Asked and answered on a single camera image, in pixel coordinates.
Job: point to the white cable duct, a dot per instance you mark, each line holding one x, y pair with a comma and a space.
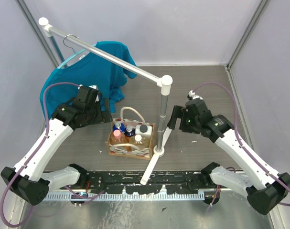
66, 196

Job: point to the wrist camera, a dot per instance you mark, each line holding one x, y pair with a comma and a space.
94, 93
192, 95

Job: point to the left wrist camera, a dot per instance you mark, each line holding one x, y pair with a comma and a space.
94, 93

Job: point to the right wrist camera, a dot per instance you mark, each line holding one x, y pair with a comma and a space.
192, 95

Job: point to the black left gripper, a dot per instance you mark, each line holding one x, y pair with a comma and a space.
105, 112

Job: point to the light blue clothes hanger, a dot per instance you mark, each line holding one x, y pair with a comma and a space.
66, 61

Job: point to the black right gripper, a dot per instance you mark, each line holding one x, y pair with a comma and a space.
178, 112

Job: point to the teal t-shirt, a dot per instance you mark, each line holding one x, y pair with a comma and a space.
91, 70

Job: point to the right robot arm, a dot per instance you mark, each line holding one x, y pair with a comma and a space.
263, 186

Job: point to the clear bottle white cap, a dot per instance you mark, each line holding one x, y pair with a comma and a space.
139, 141

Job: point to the white bottle grey cap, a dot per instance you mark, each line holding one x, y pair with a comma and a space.
143, 130

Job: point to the burlap canvas bag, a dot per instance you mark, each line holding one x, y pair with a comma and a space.
127, 149

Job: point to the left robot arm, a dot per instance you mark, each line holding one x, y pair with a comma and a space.
27, 178

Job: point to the pink cap bottle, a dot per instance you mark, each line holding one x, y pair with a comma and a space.
118, 138

